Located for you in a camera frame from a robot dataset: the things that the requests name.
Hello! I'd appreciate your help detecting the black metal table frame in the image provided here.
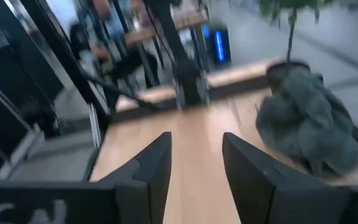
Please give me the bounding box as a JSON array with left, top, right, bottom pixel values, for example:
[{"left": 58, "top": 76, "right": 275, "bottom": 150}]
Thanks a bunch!
[{"left": 20, "top": 0, "right": 358, "bottom": 162}]

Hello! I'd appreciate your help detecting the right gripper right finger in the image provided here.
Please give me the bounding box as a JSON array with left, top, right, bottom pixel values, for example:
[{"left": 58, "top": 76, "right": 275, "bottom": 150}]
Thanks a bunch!
[{"left": 222, "top": 132, "right": 354, "bottom": 224}]

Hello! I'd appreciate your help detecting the green plant in black pot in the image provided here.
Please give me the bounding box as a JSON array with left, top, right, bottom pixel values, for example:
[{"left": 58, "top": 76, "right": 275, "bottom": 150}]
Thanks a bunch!
[{"left": 258, "top": 0, "right": 332, "bottom": 94}]

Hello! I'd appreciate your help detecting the dark grey cloth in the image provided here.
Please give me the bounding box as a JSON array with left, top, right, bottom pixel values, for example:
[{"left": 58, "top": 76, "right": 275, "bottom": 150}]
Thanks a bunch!
[{"left": 255, "top": 96, "right": 304, "bottom": 156}]

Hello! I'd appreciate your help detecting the black computer tower blue light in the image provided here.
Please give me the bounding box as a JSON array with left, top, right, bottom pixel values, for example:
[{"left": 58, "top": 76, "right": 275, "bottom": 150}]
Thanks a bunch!
[{"left": 202, "top": 21, "right": 232, "bottom": 66}]

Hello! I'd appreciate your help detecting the green baseball cap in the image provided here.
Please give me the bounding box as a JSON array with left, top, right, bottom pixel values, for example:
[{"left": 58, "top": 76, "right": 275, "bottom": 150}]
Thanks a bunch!
[
  {"left": 296, "top": 124, "right": 358, "bottom": 177},
  {"left": 278, "top": 67, "right": 354, "bottom": 131}
]

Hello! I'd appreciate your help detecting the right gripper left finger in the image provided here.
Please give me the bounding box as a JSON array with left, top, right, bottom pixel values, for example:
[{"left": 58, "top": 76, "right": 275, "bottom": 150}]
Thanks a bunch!
[{"left": 99, "top": 131, "right": 173, "bottom": 224}]

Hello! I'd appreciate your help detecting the person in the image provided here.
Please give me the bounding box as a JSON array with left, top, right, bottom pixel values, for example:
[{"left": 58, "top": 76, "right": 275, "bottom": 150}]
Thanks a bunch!
[{"left": 68, "top": 18, "right": 160, "bottom": 86}]

